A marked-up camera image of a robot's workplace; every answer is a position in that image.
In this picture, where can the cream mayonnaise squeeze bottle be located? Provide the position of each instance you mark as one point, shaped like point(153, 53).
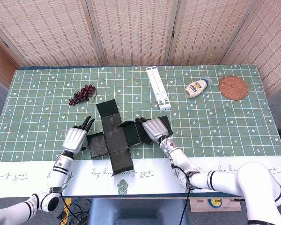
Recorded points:
point(196, 88)

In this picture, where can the dark red grape bunch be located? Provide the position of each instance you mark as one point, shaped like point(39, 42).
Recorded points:
point(82, 95)

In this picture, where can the black foldable cardboard box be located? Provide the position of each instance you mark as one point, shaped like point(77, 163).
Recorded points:
point(114, 136)

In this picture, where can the brown wooden door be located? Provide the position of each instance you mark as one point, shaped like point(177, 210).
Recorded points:
point(0, 65)

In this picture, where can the green grid tablecloth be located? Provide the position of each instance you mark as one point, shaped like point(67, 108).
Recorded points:
point(37, 105)

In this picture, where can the wooden board with yellow disc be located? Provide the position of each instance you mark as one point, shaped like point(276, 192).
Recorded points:
point(201, 206)

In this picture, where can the white folding stand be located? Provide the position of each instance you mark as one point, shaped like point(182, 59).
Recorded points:
point(158, 86)

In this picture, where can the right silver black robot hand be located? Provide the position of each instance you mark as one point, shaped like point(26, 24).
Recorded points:
point(155, 130)

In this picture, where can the bamboo folding screen panel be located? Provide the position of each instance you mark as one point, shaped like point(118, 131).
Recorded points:
point(271, 47)
point(208, 30)
point(133, 30)
point(49, 30)

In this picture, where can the round brown woven coaster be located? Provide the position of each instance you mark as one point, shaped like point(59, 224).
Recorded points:
point(233, 88)

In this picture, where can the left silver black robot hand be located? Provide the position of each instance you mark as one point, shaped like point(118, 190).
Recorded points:
point(73, 140)

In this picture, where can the dark blue robot torso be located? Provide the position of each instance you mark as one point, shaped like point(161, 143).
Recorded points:
point(135, 211)

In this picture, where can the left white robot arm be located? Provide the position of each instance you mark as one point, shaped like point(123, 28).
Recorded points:
point(61, 168)

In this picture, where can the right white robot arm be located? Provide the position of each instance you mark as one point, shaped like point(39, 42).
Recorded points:
point(224, 180)

